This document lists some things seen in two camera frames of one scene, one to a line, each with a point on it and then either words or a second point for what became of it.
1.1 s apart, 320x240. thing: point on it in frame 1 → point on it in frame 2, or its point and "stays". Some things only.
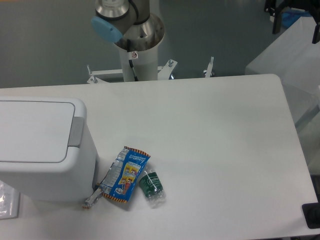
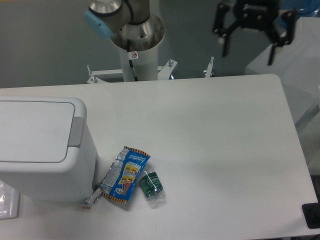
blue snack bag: x=124 y=174 stays
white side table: x=295 y=58 stays
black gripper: x=274 y=7 → x=258 y=14
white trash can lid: x=40 y=133 stays
